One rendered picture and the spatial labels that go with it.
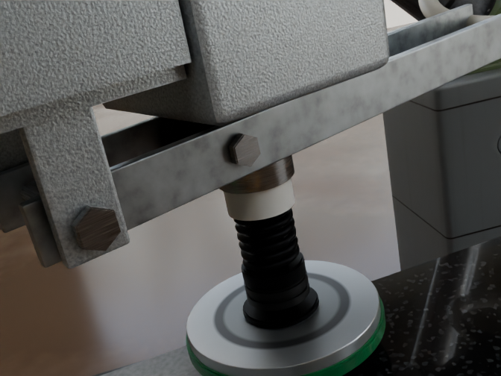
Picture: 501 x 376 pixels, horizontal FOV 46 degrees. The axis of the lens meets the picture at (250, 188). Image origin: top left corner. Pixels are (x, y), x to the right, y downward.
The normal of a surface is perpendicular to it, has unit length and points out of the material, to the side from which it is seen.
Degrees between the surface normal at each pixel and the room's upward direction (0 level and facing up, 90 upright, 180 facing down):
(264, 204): 90
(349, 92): 90
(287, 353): 0
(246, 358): 0
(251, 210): 90
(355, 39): 90
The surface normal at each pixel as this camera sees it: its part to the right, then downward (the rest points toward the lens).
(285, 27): 0.59, 0.17
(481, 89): 0.18, 0.30
